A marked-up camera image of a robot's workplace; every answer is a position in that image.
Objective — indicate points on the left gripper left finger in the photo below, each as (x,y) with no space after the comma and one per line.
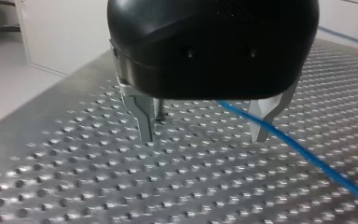
(144,118)

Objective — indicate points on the metal post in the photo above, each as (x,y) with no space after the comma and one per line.
(159,110)

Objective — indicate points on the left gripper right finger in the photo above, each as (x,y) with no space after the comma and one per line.
(262,115)

